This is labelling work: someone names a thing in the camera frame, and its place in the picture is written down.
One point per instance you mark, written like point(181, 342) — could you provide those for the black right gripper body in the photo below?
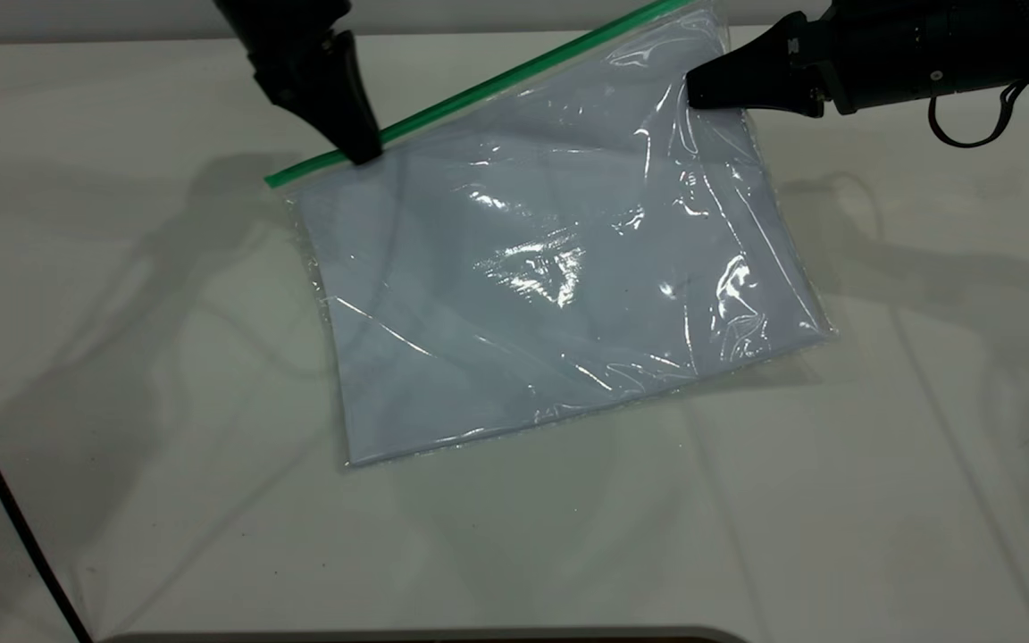
point(925, 45)

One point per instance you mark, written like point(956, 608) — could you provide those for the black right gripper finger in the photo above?
point(765, 76)

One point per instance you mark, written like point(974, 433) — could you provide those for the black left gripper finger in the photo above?
point(313, 89)
point(358, 89)

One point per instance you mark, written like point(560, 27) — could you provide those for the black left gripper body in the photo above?
point(287, 27)

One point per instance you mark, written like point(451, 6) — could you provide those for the clear plastic zip bag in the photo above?
point(550, 268)

